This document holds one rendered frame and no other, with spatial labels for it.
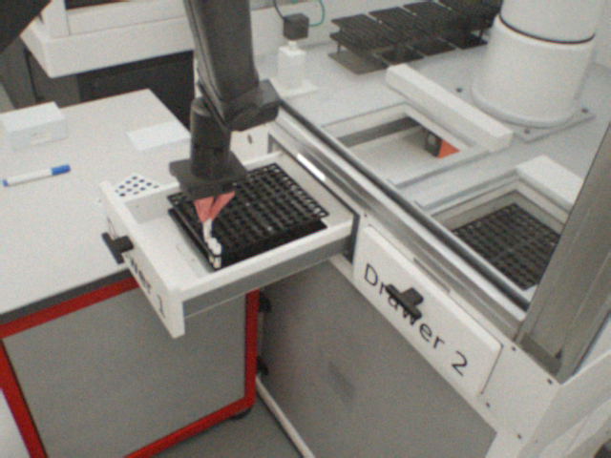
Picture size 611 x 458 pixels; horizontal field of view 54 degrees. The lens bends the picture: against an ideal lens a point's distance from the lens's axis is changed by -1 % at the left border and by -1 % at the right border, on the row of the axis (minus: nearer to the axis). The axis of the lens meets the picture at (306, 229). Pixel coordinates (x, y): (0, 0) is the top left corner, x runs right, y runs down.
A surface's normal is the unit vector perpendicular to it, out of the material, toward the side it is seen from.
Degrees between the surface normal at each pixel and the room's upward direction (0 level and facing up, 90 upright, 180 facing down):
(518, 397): 90
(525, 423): 90
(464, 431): 90
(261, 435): 0
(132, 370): 90
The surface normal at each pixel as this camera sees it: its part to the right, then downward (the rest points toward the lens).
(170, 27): 0.56, 0.57
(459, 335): -0.83, 0.32
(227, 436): 0.07, -0.77
